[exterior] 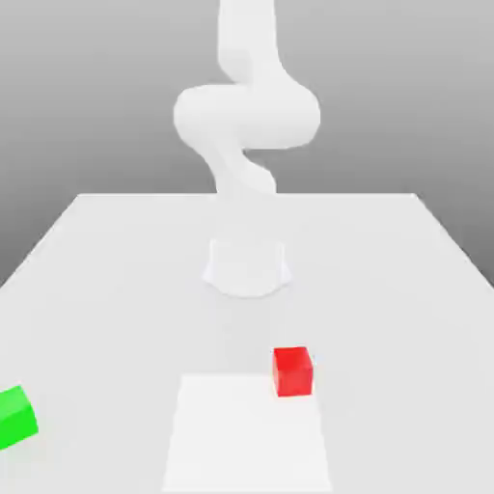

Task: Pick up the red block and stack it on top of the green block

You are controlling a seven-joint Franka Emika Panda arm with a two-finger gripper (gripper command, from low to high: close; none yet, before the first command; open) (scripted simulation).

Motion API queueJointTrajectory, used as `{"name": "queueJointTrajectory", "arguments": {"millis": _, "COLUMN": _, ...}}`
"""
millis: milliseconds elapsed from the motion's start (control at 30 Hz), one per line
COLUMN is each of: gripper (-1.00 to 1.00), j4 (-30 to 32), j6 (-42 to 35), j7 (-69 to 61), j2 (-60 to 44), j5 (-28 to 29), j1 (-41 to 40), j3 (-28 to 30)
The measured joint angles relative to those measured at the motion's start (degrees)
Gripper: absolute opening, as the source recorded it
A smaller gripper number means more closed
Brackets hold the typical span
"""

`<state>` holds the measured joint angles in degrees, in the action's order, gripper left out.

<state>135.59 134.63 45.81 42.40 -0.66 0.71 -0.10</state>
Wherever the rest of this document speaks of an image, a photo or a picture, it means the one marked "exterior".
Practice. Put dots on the small green cube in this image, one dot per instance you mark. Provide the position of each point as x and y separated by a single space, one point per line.
15 418

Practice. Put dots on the small red cube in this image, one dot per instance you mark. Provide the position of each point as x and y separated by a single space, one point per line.
293 372

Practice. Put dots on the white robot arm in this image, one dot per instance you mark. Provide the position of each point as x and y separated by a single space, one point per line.
247 115

